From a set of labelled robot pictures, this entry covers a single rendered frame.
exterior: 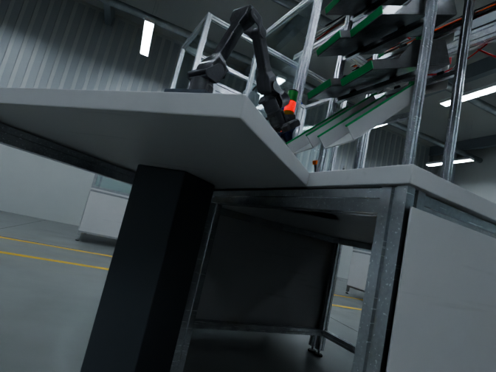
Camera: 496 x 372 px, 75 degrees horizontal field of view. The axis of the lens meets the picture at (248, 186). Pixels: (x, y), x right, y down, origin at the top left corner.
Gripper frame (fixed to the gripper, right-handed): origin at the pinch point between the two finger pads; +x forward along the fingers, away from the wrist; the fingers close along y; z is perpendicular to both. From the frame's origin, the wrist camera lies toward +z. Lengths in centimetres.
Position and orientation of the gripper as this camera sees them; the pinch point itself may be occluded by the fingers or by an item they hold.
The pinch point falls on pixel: (284, 140)
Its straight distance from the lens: 129.9
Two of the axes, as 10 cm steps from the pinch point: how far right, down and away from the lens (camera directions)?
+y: -4.9, 0.3, 8.7
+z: 7.8, -4.4, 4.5
